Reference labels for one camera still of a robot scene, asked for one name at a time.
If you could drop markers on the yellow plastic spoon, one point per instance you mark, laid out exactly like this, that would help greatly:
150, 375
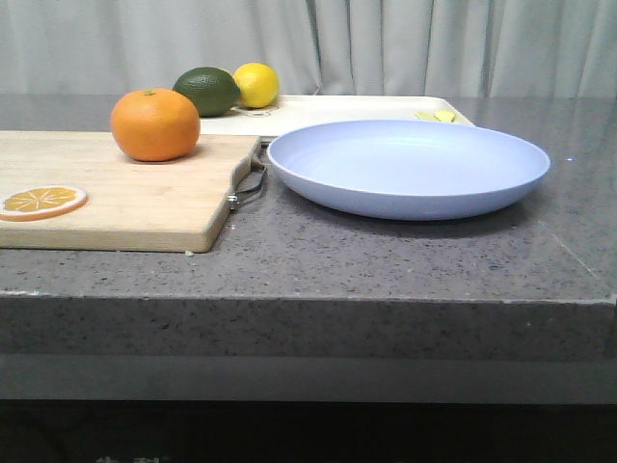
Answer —
445, 116

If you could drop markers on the yellow lemon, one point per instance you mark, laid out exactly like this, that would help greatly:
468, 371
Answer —
258, 84

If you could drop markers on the orange slice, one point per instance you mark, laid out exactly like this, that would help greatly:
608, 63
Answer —
42, 202

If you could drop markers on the cream white tray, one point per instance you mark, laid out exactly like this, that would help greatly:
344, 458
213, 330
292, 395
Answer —
291, 112

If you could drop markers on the yellow plastic fork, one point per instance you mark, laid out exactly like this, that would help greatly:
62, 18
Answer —
424, 116

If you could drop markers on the grey white curtain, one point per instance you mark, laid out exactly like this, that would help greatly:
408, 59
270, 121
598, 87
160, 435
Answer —
444, 48

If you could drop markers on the green lime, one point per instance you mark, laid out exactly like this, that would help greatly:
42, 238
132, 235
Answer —
212, 90

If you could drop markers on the wooden cutting board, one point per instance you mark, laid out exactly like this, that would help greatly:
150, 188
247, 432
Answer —
174, 206

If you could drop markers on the orange fruit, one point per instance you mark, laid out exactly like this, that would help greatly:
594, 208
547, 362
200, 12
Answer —
155, 125

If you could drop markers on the metal cutting board handle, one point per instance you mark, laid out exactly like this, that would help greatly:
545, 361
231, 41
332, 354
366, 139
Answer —
249, 188

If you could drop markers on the light blue plate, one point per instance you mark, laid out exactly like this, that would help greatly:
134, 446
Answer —
407, 170

